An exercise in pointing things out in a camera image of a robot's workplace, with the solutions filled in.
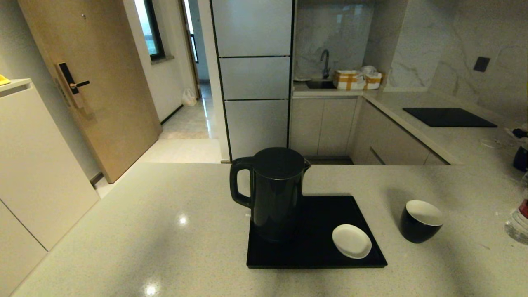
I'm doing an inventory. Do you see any black electric kettle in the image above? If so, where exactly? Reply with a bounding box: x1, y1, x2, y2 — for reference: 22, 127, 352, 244
229, 147, 311, 243

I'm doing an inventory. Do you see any black cup white inside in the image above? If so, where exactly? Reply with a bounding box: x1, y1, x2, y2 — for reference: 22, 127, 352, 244
399, 200, 444, 244

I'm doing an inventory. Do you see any clear water bottle red cap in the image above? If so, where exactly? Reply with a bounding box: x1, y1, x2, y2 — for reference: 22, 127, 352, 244
505, 197, 528, 245

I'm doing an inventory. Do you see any beige base cabinet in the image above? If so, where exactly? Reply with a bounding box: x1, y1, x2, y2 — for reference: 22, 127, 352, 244
351, 101, 451, 166
289, 98, 359, 159

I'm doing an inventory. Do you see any tall grey refrigerator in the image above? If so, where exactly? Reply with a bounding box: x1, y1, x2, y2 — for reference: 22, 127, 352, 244
210, 0, 296, 162

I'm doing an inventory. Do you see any dark kitchen faucet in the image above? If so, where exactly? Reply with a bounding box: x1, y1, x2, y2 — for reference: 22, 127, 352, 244
320, 49, 331, 80

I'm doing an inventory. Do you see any yellow striped white box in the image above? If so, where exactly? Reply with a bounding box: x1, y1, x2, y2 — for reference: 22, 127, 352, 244
333, 70, 365, 91

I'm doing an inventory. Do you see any black rectangular tray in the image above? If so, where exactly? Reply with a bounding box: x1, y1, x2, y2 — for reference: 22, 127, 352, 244
246, 196, 388, 269

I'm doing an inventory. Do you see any small white saucer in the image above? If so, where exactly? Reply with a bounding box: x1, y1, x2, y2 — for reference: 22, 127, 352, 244
332, 224, 372, 259

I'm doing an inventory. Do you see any cardboard box yellow tape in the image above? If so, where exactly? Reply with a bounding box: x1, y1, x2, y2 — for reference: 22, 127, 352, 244
363, 72, 384, 90

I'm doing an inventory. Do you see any dark framed window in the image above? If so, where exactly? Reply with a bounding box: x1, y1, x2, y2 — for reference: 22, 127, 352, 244
134, 0, 166, 62

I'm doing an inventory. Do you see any light wooden door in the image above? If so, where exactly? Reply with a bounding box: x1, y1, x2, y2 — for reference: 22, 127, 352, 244
19, 0, 162, 184

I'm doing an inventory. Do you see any black induction cooktop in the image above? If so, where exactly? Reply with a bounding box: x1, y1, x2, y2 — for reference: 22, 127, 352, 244
403, 108, 498, 128

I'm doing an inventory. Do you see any white storage cabinet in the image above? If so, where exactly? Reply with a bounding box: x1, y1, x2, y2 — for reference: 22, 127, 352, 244
0, 78, 101, 297

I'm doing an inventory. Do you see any black door lock with handle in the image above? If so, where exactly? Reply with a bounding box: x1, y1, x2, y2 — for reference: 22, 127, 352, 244
57, 62, 91, 109

